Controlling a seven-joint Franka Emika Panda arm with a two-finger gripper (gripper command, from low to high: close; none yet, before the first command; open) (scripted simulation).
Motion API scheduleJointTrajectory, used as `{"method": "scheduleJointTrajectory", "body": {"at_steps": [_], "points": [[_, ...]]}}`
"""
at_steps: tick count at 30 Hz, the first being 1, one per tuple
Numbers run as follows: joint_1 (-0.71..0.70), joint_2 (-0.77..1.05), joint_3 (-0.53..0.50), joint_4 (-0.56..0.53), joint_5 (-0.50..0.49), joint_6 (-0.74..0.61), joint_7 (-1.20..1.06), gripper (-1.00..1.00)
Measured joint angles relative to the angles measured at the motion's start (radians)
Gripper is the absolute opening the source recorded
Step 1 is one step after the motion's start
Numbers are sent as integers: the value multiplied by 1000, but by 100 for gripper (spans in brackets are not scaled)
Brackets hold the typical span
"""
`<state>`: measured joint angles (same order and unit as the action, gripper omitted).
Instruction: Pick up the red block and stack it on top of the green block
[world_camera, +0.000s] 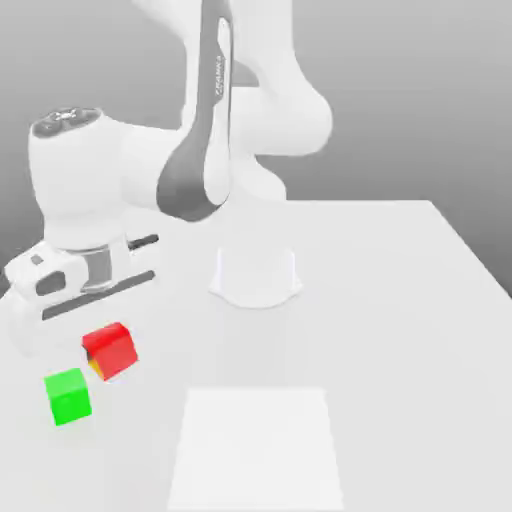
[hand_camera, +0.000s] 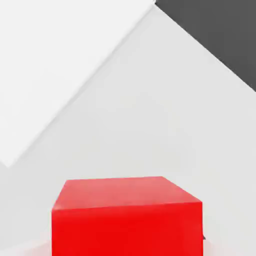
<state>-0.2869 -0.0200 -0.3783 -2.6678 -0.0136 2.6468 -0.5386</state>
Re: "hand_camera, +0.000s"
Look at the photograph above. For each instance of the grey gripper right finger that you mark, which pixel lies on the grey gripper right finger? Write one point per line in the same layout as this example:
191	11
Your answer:
205	247

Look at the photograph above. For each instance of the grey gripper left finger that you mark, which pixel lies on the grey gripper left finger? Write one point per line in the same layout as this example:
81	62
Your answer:
44	250

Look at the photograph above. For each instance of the small red cube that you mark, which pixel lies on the small red cube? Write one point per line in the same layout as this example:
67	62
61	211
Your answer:
128	226

